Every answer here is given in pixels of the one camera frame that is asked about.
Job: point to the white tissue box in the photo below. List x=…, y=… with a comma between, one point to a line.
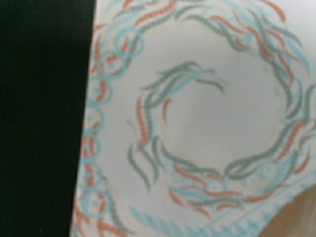
x=200, y=117

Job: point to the black tablecloth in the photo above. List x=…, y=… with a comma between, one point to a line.
x=44, y=49

